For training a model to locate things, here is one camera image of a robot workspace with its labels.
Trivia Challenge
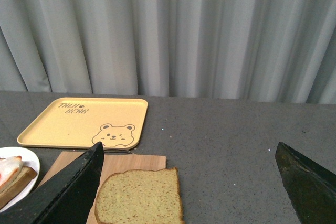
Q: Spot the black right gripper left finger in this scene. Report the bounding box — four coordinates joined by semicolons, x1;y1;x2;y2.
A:
1;142;104;223

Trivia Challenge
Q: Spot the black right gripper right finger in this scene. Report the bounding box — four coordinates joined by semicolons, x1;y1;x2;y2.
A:
275;142;335;223

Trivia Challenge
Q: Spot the white round plate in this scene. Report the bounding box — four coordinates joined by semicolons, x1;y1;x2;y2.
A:
1;147;40;212

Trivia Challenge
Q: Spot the bread slice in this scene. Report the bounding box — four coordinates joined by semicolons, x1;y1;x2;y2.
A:
94;167;184;223
1;166;37;208

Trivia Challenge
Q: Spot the white egg sandwich filling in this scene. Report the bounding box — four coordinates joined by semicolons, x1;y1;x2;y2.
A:
1;156;23;190

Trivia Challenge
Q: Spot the yellow bear tray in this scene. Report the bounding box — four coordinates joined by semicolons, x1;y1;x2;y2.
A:
17;97;148;150

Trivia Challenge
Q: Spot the grey curtain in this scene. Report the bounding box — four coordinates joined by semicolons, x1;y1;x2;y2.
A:
1;0;335;104

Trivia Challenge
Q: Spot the metal cutting board handle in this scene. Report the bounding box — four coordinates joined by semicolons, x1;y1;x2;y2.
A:
104;149;133;155

